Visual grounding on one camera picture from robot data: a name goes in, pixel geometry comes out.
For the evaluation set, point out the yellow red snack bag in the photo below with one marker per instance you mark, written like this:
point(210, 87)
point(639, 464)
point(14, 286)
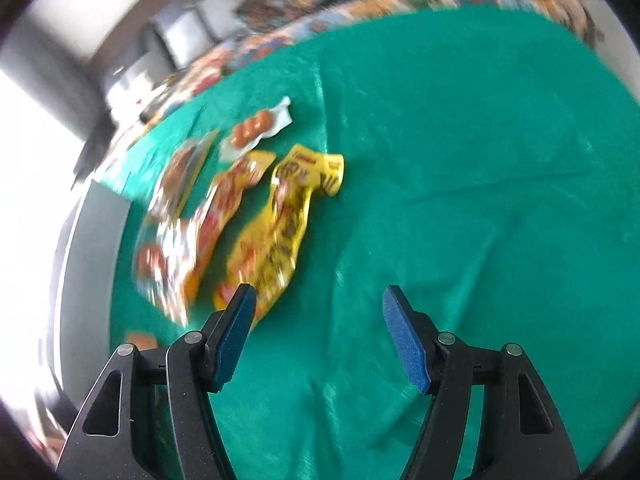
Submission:
point(265, 253)

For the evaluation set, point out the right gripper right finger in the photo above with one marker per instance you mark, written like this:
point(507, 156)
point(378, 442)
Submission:
point(522, 434)

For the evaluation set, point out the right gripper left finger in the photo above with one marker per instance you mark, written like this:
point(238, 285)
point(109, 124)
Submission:
point(113, 434)

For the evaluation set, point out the orange snack bag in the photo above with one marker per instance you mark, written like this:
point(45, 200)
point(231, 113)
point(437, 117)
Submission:
point(220, 204)

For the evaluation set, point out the green table cloth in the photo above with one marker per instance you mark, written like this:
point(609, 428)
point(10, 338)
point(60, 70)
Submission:
point(491, 171)

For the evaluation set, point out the small clear peanut packet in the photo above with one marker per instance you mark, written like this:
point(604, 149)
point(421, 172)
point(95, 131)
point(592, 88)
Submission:
point(246, 135)

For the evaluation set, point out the brown nut snack bag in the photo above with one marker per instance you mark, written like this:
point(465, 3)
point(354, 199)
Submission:
point(177, 178)

